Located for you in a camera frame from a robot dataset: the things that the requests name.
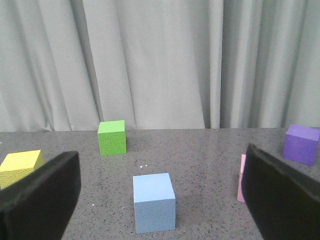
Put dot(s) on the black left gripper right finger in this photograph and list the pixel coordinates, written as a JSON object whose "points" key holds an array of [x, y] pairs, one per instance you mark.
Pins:
{"points": [[284, 203]]}

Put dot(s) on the grey-green curtain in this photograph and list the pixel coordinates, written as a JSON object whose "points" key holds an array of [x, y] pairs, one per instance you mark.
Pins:
{"points": [[67, 65]]}

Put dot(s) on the yellow foam cube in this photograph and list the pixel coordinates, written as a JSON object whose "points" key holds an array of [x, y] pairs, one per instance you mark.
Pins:
{"points": [[18, 165]]}

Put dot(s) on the pink foam cube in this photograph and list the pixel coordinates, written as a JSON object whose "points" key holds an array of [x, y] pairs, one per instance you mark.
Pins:
{"points": [[240, 196]]}

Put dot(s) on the light blue textured cube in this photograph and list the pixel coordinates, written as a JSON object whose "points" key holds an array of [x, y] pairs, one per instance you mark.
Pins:
{"points": [[154, 203]]}

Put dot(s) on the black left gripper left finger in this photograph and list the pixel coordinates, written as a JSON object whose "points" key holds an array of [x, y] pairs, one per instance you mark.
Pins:
{"points": [[40, 205]]}

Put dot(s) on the purple foam cube at back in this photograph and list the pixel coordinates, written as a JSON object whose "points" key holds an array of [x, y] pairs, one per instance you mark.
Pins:
{"points": [[301, 144]]}

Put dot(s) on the green foam cube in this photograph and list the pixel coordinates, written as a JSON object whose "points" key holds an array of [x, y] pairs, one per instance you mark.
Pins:
{"points": [[112, 138]]}

